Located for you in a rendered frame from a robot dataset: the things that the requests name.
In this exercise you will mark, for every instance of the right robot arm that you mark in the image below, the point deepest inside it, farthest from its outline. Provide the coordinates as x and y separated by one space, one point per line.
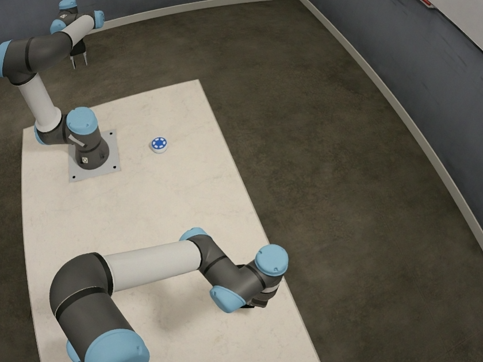
96 329

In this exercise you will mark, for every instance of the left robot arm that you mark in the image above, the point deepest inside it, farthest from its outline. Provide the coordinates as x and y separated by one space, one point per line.
22 59

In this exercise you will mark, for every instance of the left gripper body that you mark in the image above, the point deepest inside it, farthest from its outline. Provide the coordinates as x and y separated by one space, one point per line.
78 48

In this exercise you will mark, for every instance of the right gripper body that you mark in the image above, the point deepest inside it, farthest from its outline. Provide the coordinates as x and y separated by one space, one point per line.
261 300

